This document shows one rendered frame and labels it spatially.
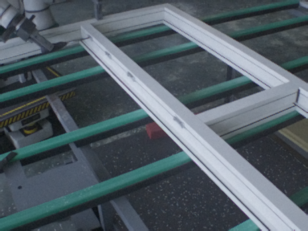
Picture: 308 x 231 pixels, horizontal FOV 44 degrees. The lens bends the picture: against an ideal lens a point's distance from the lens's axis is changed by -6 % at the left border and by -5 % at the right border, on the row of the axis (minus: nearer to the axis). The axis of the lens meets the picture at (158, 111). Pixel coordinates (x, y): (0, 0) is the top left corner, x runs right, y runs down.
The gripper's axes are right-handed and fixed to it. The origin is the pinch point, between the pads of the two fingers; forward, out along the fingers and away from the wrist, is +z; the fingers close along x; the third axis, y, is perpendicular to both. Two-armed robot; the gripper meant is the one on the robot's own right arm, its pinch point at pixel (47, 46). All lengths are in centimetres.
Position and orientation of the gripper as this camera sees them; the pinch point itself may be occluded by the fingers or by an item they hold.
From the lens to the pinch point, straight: 158.6
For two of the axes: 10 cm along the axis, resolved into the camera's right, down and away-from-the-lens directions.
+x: -4.0, 0.6, 9.1
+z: 7.5, 5.9, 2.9
